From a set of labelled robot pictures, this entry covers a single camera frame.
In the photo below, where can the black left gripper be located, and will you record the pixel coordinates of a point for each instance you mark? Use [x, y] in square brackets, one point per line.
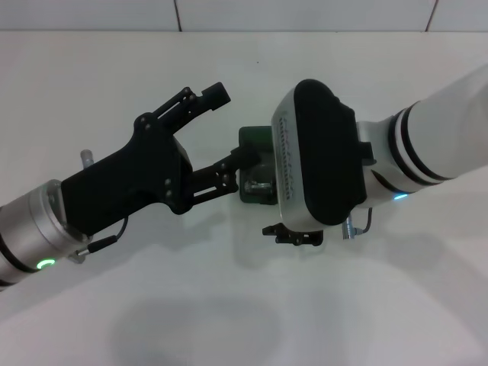
[133, 179]

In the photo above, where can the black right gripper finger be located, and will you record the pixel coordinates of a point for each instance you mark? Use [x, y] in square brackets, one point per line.
[293, 236]

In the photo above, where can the green glasses case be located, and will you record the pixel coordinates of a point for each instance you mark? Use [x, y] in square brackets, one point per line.
[253, 135]

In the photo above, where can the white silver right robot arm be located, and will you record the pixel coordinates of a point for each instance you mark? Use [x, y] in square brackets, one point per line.
[438, 133]

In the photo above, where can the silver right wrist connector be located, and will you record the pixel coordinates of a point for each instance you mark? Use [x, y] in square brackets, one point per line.
[348, 228]

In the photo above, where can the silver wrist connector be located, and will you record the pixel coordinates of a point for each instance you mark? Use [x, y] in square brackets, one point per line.
[87, 158]
[348, 228]

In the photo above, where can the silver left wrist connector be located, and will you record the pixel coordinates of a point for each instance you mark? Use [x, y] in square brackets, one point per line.
[87, 158]

